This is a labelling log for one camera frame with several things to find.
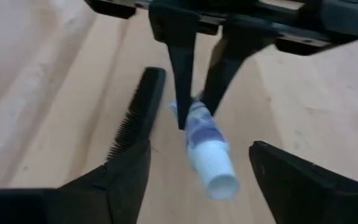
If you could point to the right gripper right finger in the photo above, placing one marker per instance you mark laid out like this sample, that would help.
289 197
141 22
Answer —
315 196

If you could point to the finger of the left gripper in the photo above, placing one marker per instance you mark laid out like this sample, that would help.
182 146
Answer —
182 62
228 62

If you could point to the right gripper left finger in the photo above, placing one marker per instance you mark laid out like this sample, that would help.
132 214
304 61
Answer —
104 199

